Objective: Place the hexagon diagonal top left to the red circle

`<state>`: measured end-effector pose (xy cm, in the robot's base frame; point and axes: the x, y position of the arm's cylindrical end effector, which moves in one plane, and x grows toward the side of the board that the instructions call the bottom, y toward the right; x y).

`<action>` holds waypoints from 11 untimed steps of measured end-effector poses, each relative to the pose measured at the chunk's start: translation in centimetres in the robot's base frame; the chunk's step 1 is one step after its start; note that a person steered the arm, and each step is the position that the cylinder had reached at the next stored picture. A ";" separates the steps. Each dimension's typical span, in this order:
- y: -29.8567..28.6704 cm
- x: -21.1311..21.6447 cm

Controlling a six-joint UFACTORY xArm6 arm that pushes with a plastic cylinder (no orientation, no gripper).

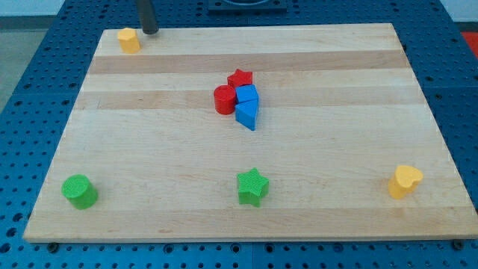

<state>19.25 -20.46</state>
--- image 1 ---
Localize red circle block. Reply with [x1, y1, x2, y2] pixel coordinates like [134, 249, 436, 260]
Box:
[214, 84, 236, 115]

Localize blue cube block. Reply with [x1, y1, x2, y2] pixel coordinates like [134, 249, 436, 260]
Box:
[235, 84, 259, 103]

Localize green circle block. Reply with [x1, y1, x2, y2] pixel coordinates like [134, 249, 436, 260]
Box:
[61, 174, 98, 210]

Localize wooden board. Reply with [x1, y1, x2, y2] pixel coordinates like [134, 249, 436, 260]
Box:
[23, 23, 477, 243]

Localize blue triangle block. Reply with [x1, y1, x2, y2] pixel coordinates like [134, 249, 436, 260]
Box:
[235, 99, 258, 131]

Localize yellow hexagon block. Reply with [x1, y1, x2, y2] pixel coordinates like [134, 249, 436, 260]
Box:
[117, 28, 141, 54]

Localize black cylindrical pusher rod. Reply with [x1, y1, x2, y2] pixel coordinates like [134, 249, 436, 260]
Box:
[135, 0, 159, 35]

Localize red star block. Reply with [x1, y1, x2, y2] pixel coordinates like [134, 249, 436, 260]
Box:
[227, 69, 253, 88]

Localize green star block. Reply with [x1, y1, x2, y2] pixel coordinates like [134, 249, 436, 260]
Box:
[237, 167, 270, 208]

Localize yellow heart block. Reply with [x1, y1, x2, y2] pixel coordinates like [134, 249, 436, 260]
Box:
[388, 165, 423, 200]

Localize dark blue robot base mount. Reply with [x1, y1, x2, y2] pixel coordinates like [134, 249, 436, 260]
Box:
[208, 0, 288, 13]

